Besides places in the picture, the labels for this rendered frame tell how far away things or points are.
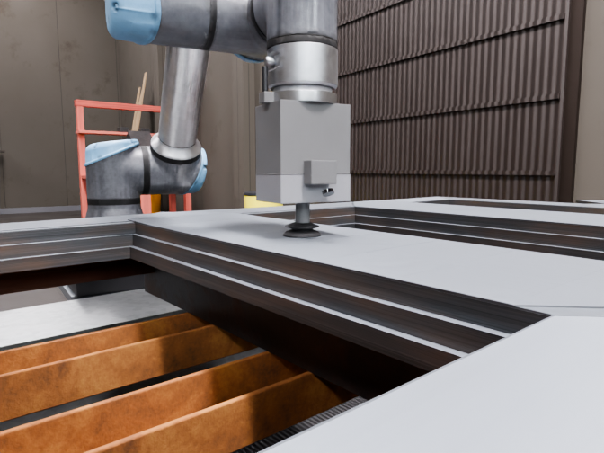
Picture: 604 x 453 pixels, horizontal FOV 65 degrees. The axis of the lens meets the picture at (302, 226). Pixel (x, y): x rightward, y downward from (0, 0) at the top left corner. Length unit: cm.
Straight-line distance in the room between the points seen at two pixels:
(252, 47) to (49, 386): 45
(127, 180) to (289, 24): 71
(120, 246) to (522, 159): 292
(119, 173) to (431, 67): 305
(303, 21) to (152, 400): 40
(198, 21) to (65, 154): 1145
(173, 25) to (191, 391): 39
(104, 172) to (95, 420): 72
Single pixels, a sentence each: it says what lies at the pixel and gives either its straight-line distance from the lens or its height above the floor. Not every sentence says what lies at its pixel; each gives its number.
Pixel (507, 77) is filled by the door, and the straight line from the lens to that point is 347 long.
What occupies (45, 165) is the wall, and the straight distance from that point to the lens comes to 1193.
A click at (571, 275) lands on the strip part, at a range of 38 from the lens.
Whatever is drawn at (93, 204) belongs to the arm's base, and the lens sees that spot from 116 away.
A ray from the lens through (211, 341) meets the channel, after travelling 68.
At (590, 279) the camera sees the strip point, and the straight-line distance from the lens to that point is 37.
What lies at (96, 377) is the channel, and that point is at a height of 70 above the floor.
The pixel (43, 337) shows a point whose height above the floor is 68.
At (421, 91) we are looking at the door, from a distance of 391.
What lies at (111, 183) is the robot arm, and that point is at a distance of 113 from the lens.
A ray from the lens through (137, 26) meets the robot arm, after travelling 57.
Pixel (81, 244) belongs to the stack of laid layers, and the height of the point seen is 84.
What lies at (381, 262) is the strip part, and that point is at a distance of 38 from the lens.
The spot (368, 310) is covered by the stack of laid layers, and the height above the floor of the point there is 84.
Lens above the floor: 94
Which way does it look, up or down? 7 degrees down
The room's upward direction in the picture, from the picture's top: straight up
